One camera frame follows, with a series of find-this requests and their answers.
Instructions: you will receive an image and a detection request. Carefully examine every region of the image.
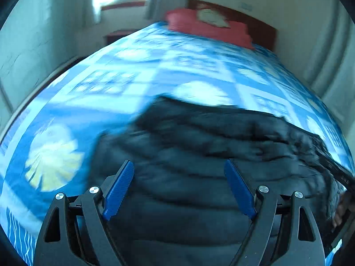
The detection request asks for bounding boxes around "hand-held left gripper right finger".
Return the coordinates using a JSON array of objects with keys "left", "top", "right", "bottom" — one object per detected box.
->
[{"left": 224, "top": 159, "right": 325, "bottom": 266}]

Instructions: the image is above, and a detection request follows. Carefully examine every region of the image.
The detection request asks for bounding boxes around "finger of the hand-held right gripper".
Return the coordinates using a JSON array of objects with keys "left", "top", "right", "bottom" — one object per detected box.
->
[{"left": 319, "top": 155, "right": 355, "bottom": 192}]

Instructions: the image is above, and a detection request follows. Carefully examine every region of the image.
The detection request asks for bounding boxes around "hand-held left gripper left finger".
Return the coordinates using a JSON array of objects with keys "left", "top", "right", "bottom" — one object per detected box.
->
[{"left": 33, "top": 160, "right": 135, "bottom": 266}]

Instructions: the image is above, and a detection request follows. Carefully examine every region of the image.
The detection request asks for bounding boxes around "black puffer jacket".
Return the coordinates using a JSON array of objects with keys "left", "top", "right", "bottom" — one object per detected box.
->
[{"left": 89, "top": 96, "right": 355, "bottom": 266}]

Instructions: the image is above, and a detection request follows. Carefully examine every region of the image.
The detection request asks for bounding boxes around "person's right hand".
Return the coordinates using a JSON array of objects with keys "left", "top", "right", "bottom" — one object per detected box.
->
[{"left": 332, "top": 192, "right": 352, "bottom": 228}]

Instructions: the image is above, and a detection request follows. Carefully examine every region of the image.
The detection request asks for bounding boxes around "bed with blue patterned sheet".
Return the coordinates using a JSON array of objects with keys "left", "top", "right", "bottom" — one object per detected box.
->
[{"left": 0, "top": 21, "right": 350, "bottom": 266}]

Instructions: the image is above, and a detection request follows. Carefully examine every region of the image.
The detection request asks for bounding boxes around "long pale curtain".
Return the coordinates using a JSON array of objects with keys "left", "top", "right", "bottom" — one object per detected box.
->
[{"left": 302, "top": 0, "right": 355, "bottom": 111}]

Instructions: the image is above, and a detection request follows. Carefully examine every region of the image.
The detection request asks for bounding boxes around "brown wooden nightstand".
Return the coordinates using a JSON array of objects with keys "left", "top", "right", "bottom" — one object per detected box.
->
[{"left": 103, "top": 29, "right": 140, "bottom": 45}]

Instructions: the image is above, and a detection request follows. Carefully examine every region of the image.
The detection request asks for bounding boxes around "brown wooden headboard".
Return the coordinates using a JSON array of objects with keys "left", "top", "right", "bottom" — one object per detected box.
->
[{"left": 186, "top": 0, "right": 278, "bottom": 53}]

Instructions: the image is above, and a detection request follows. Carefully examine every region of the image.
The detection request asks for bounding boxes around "cream printed cushion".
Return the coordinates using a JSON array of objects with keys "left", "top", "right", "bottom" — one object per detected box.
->
[{"left": 197, "top": 8, "right": 231, "bottom": 29}]

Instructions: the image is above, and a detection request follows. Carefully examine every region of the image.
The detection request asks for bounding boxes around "red pillow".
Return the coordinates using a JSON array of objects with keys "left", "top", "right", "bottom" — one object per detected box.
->
[{"left": 166, "top": 8, "right": 256, "bottom": 50}]

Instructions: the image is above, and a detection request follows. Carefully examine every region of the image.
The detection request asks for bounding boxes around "narrow pale curtain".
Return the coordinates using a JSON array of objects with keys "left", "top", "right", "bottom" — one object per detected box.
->
[{"left": 83, "top": 0, "right": 105, "bottom": 27}]

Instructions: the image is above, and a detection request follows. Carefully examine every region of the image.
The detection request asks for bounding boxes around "wide pale curtain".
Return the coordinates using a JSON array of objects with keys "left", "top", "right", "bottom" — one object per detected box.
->
[{"left": 144, "top": 0, "right": 192, "bottom": 25}]

